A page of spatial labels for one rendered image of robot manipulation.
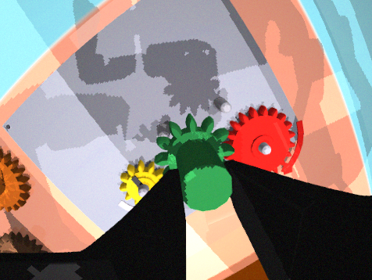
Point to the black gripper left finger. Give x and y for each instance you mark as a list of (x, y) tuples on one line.
[(149, 243)]

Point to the brown gear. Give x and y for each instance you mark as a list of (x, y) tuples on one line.
[(11, 243), (13, 188)]

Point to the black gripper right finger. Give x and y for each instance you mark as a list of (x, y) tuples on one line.
[(301, 231)]

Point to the white curved arrow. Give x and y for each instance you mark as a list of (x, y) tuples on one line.
[(125, 206)]

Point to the yellow gear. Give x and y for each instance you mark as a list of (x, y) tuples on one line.
[(137, 177)]

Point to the red curved arrow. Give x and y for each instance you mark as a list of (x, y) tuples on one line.
[(288, 168)]

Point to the green gear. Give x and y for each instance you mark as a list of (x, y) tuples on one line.
[(199, 156)]

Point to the red gear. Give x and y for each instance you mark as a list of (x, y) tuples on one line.
[(268, 127)]

